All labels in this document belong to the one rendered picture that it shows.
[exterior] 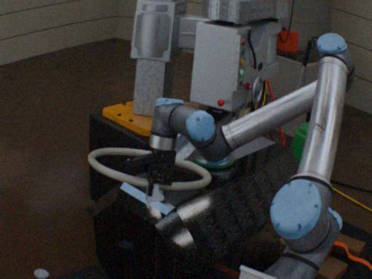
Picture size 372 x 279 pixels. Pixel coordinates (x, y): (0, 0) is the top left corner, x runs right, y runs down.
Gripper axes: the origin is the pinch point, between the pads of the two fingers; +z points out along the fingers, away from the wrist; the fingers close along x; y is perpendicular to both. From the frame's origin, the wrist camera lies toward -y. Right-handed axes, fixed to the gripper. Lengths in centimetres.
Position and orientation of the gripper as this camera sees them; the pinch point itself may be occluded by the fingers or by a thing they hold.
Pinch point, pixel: (147, 202)
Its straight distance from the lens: 186.9
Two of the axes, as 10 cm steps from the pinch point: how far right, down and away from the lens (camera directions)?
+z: -1.7, 9.7, 1.9
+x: -0.8, -2.0, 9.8
